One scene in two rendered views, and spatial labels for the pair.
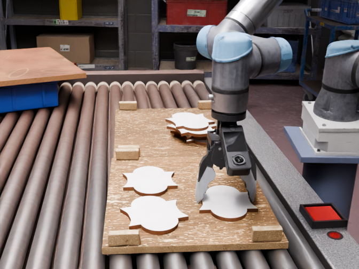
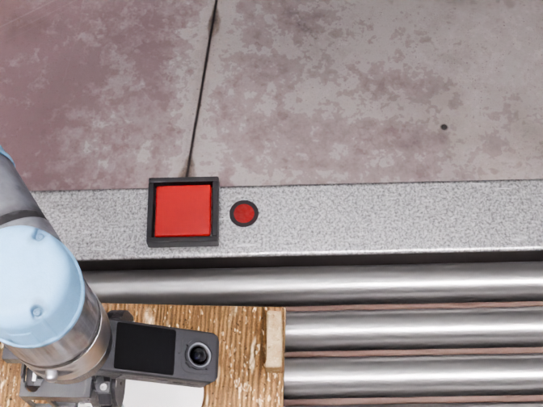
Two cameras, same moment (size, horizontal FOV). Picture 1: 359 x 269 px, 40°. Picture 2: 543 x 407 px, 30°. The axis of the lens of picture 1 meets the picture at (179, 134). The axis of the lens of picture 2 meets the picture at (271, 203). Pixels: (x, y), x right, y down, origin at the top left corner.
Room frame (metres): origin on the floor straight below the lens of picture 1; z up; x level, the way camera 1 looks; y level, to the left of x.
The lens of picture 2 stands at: (0.74, 0.10, 1.93)
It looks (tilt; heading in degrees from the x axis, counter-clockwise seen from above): 66 degrees down; 282
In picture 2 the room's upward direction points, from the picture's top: 5 degrees counter-clockwise
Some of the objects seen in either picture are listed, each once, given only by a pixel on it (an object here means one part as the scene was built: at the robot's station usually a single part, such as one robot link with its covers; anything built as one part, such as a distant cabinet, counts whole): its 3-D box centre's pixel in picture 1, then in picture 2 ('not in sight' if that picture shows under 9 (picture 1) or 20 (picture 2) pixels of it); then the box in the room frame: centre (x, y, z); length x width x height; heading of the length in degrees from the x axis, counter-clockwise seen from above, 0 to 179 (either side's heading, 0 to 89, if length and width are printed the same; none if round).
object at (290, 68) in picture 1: (273, 52); not in sight; (5.67, -1.06, 0.32); 0.50 x 0.41 x 0.37; 87
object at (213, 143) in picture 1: (226, 136); (73, 356); (0.97, -0.10, 1.08); 0.09 x 0.08 x 0.12; 6
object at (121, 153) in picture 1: (127, 153); not in sight; (1.17, 0.13, 0.95); 0.06 x 0.02 x 0.03; 95
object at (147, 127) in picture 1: (172, 131); not in sight; (1.40, 0.02, 0.93); 0.41 x 0.35 x 0.02; 6
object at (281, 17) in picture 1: (283, 14); not in sight; (5.62, -1.13, 0.76); 0.50 x 0.36 x 0.24; 96
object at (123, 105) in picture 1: (127, 105); not in sight; (1.58, 0.18, 0.95); 0.06 x 0.02 x 0.03; 96
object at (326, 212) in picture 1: (322, 215); (183, 212); (0.92, -0.31, 0.92); 0.06 x 0.06 x 0.01; 8
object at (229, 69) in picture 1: (232, 62); (31, 295); (0.96, -0.10, 1.24); 0.09 x 0.08 x 0.11; 131
